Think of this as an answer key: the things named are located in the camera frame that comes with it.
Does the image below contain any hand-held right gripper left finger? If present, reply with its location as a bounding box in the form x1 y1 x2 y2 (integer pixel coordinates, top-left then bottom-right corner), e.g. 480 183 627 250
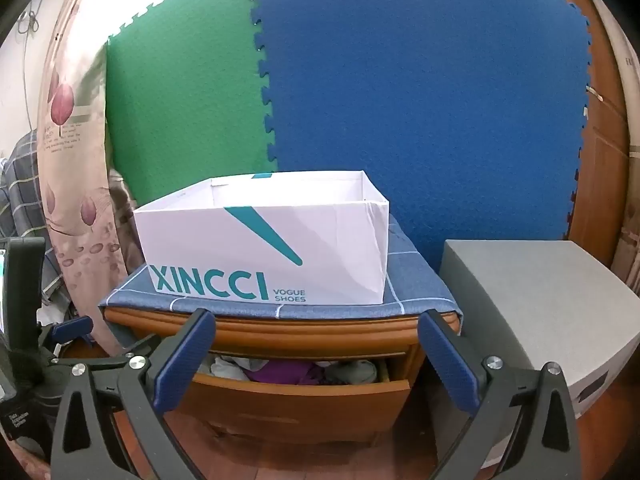
50 308 217 480

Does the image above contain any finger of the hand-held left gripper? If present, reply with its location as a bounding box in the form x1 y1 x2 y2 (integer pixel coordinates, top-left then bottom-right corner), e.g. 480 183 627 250
50 334 162 367
40 316 94 345

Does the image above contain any green foam mat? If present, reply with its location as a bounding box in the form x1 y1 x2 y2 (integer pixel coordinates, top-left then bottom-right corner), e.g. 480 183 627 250
105 0 276 211

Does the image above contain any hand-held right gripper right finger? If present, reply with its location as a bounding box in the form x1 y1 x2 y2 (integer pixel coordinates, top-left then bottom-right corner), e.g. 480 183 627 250
417 309 583 480

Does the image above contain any stack of cardboard boxes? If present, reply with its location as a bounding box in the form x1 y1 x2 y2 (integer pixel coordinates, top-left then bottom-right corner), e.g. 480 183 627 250
595 0 640 288

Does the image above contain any white shoe box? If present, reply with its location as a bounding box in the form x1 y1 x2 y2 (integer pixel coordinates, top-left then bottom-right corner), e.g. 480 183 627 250
132 170 391 307

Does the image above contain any floral beige pillow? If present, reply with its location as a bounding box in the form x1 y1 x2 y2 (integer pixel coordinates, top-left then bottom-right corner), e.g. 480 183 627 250
37 0 146 356

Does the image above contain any grey box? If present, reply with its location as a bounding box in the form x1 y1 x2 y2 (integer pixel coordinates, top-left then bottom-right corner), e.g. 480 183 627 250
427 239 640 466

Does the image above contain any blue foam mat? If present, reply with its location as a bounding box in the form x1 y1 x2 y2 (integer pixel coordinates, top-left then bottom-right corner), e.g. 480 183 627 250
247 0 593 273

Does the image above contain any plaid grey bedding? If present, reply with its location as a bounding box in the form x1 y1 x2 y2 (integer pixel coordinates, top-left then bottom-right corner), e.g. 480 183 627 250
0 130 61 301

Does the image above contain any wooden nightstand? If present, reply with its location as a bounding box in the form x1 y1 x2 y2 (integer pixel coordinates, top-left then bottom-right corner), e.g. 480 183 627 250
102 305 463 466

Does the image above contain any blue checked cloth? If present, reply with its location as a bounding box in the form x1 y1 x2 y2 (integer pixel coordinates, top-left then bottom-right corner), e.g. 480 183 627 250
98 212 463 336

